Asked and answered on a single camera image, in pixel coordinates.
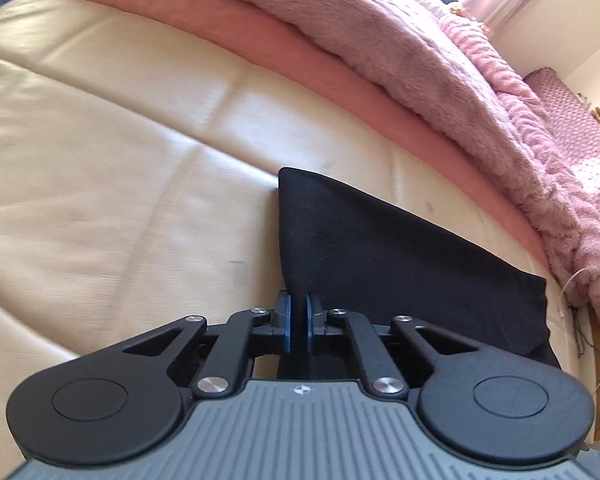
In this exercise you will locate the pink dotted pillow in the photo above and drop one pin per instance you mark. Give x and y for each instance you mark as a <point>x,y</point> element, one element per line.
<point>576,132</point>

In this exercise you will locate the pink textured quilt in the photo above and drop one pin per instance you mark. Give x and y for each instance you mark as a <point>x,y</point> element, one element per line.
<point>555,46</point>

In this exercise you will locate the black pants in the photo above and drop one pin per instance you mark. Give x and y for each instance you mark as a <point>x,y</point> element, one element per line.
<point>355,252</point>

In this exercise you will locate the cream woven bed mat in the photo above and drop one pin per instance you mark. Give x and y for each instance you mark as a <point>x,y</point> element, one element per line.
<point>138,175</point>

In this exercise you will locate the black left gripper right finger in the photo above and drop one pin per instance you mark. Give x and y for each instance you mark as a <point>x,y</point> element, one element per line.
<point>482,402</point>

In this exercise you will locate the mauve fluffy blanket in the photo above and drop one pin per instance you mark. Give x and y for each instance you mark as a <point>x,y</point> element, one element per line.
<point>443,68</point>

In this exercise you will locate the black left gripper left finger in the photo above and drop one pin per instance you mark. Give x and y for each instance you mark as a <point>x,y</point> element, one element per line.
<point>122,401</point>

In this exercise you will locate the pink bed sheet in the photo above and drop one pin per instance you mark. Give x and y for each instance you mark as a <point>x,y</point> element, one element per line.
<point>256,36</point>

